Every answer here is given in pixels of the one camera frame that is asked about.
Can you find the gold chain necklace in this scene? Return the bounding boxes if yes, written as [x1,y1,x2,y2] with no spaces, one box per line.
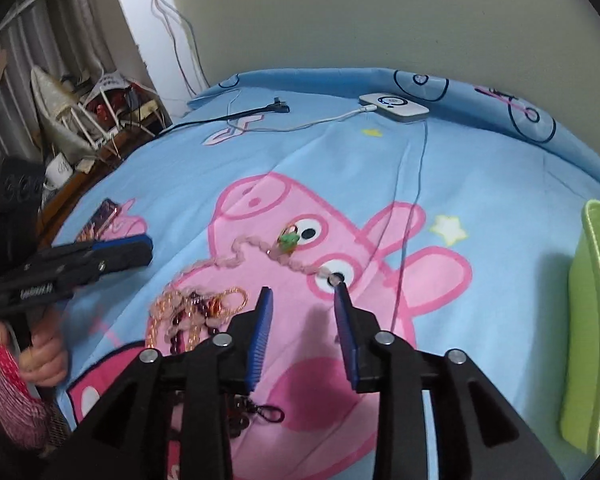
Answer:
[146,285,252,357]

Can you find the grey curtain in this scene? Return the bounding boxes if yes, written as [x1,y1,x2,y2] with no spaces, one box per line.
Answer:
[0,0,148,161]

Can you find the white power bank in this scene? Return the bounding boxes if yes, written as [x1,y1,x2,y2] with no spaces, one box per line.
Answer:
[358,91,429,124]

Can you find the white mug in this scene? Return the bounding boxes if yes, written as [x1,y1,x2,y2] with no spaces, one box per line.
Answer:
[44,154,75,190]

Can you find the green stone ring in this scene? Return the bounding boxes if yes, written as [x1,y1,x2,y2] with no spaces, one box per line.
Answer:
[277,225,304,256]

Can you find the hanging wall cables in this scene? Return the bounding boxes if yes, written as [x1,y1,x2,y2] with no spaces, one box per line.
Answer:
[137,0,212,102]

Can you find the grey thin cable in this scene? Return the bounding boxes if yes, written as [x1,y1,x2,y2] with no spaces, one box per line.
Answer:
[389,120,429,332]

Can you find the white charging cable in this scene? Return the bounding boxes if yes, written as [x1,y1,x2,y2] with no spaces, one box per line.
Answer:
[227,87,376,134]

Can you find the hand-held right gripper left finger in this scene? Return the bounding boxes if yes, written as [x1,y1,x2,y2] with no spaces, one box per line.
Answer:
[42,286,274,480]

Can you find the green plastic basket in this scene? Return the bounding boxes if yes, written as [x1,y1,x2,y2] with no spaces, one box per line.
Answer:
[559,199,600,458]

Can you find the black charging cable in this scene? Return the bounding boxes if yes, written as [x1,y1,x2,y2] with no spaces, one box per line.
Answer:
[159,97,291,137]

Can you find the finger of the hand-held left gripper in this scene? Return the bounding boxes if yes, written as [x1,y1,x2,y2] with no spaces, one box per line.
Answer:
[26,244,154,287]
[50,233,151,262]

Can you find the cream cone-shaped cloth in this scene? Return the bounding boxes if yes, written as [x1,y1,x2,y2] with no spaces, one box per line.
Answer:
[31,66,93,157]

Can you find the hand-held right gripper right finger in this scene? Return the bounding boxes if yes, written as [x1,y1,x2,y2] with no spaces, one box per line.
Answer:
[332,282,566,480]

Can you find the pink bead necklace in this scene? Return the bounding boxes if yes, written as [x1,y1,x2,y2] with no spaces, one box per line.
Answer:
[180,237,347,287]

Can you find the dark red bead bracelet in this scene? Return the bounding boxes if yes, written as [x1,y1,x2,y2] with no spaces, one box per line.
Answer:
[171,290,220,356]

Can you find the person's left hand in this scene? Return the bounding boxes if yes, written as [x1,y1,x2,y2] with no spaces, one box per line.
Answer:
[19,322,72,388]

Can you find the white wire rack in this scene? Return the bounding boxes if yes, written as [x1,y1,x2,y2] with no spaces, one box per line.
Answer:
[72,72,158,148]

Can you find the black clasp bead bracelet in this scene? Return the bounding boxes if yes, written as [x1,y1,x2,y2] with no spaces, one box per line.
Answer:
[225,394,286,441]

